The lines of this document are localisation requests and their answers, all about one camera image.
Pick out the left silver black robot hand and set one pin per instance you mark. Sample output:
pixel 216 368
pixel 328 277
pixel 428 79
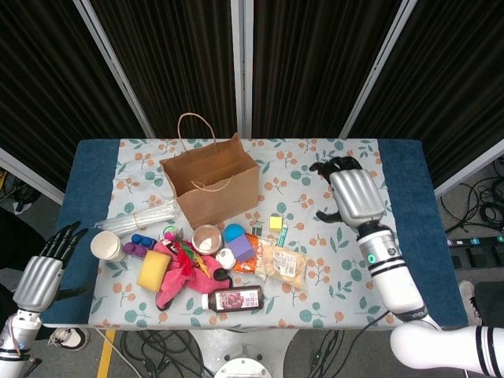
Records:
pixel 37 281

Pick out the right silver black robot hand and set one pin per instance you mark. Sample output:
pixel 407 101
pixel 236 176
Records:
pixel 356 193

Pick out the small yellow cube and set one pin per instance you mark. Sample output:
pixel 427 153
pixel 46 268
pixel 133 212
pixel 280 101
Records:
pixel 276 223

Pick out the white clear snack bag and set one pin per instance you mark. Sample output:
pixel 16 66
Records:
pixel 285 265

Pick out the purple foam cube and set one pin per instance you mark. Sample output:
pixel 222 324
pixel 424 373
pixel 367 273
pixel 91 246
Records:
pixel 241 249

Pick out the purple juice bottle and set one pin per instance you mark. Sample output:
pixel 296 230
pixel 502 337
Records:
pixel 234 299

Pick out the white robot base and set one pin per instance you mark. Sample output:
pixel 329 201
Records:
pixel 244 368

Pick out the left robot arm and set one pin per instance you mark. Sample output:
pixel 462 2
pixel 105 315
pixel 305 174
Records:
pixel 13 338

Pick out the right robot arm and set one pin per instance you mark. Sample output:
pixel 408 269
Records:
pixel 393 275

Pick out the small white jar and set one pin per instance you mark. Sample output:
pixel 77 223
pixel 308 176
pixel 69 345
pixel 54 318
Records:
pixel 226 258

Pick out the white black sneaker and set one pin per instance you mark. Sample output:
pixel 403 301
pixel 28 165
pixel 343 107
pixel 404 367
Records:
pixel 69 338
pixel 470 301

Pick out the green black marker pen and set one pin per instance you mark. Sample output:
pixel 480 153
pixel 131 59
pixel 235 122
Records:
pixel 283 235

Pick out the floral print tablecloth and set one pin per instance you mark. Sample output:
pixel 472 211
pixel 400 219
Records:
pixel 334 275

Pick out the yellow floor tape strip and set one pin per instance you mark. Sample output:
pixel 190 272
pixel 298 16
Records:
pixel 106 354

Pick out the purple toy building block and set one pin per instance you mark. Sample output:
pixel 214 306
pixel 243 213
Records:
pixel 136 250

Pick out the small dark green clip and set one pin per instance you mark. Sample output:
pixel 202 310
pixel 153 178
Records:
pixel 256 229

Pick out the blue toy building block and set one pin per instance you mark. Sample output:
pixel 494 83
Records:
pixel 143 240

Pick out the yellow sponge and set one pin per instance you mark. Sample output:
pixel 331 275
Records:
pixel 153 271

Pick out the blue table cover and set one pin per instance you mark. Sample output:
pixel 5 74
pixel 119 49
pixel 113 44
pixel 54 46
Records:
pixel 90 177

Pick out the bundle of clear straws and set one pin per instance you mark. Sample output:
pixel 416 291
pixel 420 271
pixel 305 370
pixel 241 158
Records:
pixel 138 218

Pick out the blue ball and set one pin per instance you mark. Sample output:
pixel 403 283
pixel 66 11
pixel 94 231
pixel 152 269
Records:
pixel 233 231

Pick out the black power strip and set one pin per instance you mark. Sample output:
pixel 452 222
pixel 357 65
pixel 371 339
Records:
pixel 476 241

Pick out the orange white seasoning packet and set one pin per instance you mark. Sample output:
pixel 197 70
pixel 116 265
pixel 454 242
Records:
pixel 246 267

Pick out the black pleated curtain panel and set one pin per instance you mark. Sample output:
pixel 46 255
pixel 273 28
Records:
pixel 453 78
pixel 39 78
pixel 315 59
pixel 169 59

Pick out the small pink green toy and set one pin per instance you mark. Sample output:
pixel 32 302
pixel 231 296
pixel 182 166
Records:
pixel 170 233

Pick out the pink cloth with black trim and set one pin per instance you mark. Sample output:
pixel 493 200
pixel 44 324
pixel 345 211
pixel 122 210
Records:
pixel 185 281

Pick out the colourful feather toy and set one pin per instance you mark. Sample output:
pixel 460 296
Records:
pixel 185 258

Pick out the clear round tub brown contents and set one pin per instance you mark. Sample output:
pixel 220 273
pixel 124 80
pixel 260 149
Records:
pixel 206 238

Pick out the white metal frame pole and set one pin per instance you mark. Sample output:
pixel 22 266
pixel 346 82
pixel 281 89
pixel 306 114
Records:
pixel 468 173
pixel 378 67
pixel 114 67
pixel 31 177
pixel 241 59

